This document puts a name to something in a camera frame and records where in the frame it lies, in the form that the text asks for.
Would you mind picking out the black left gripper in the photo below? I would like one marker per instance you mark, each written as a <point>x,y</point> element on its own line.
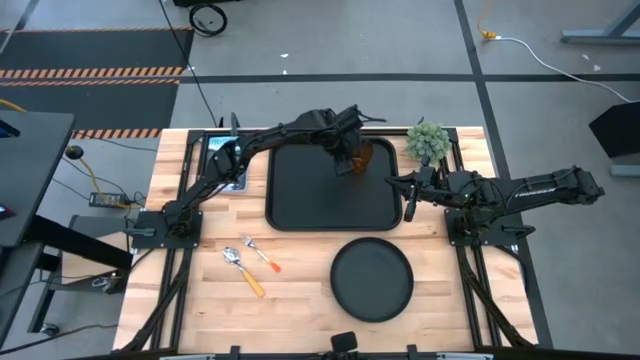
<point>342,127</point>

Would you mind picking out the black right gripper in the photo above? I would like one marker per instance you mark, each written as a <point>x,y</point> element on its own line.
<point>430,185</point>

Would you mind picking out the amber translucent cup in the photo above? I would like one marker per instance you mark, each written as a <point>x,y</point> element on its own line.
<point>364,159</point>

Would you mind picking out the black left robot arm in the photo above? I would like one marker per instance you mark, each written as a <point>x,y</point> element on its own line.
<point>280,132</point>

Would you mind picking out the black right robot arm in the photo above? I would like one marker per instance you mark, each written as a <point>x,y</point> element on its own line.
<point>540,192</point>

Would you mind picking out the black square tray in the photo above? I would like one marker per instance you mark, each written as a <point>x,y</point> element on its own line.
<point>310,200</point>

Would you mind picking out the black round plate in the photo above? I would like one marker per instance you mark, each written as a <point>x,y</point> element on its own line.
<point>372,280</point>

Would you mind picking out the small green artificial plant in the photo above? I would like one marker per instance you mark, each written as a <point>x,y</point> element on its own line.
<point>427,141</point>

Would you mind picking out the blue and white book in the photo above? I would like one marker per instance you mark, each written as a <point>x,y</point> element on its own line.
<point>217,143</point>

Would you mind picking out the yellow plug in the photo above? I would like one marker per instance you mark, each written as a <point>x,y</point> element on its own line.
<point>487,34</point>

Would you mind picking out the grey table foot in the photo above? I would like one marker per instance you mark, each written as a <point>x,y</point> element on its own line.
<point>600,35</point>
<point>625,171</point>

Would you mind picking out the black box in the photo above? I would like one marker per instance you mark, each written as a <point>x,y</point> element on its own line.
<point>617,130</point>

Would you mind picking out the black power adapter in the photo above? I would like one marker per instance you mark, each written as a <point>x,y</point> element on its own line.
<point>107,200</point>

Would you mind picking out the black hazard-striped floor mat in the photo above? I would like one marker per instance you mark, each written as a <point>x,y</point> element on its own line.
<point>90,50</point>

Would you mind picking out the dark desk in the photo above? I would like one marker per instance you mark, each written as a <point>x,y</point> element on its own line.
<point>30,170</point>

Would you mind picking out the black caster wheel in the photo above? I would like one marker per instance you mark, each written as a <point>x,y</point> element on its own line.
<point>50,328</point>

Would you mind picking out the black metal table frame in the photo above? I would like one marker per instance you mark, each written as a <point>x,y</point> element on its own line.
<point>395,132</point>

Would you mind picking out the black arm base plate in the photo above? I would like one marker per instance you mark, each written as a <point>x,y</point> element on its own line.
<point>147,231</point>
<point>497,237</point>

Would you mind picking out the black table-level camera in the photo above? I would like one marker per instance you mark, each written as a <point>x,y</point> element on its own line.
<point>344,342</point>

